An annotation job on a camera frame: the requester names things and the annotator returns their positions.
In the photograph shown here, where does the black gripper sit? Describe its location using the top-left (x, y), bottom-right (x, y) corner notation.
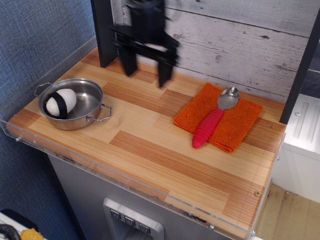
top-left (110, 0), bottom-right (179, 88)

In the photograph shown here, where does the spoon with red handle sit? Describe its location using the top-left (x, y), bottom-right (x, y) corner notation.
top-left (192, 87), bottom-right (240, 149)

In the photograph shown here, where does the orange knitted cloth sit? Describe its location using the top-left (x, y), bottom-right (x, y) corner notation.
top-left (173, 83), bottom-right (263, 153)

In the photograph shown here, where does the stainless steel pot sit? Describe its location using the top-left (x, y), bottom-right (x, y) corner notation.
top-left (33, 78), bottom-right (112, 130)

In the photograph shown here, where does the white plush sushi toy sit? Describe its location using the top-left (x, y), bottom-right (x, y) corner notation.
top-left (45, 88), bottom-right (77, 119)

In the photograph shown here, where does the clear acrylic table guard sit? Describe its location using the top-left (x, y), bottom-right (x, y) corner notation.
top-left (4, 48), bottom-right (285, 240)

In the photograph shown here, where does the grey toy fridge cabinet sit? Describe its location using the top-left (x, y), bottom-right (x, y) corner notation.
top-left (47, 153), bottom-right (231, 240)

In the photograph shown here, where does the silver dispenser button panel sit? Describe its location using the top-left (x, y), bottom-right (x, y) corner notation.
top-left (103, 198), bottom-right (165, 240)

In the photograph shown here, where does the white toy sink unit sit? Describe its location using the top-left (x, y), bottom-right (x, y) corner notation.
top-left (271, 94), bottom-right (320, 203)

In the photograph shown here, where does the yellow object at corner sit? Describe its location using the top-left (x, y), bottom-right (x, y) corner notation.
top-left (20, 228), bottom-right (45, 240)

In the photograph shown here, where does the dark left frame post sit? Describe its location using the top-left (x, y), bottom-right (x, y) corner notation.
top-left (90, 0), bottom-right (118, 68)

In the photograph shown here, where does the dark frame post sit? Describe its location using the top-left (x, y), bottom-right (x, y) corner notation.
top-left (90, 0), bottom-right (118, 68)
top-left (279, 10), bottom-right (320, 124)

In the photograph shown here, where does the dark right frame post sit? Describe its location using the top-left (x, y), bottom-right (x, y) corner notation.
top-left (279, 10), bottom-right (320, 124)

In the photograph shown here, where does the black braided cable sleeve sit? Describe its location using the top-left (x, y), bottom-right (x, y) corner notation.
top-left (0, 223), bottom-right (21, 240)

